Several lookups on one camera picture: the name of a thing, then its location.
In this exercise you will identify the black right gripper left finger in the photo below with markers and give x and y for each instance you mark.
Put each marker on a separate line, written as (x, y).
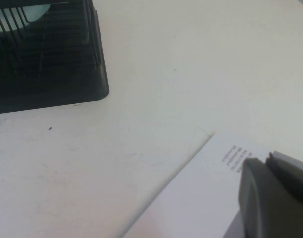
(270, 208)

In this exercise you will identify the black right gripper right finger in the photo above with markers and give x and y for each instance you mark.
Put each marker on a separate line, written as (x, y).
(290, 178)

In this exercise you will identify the black plastic dish rack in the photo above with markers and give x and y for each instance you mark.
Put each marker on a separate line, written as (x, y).
(55, 84)

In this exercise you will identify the light blue round plate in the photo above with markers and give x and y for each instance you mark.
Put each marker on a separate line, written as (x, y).
(34, 13)

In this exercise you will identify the white panel with print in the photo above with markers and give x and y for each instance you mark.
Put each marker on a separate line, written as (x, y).
(196, 193)

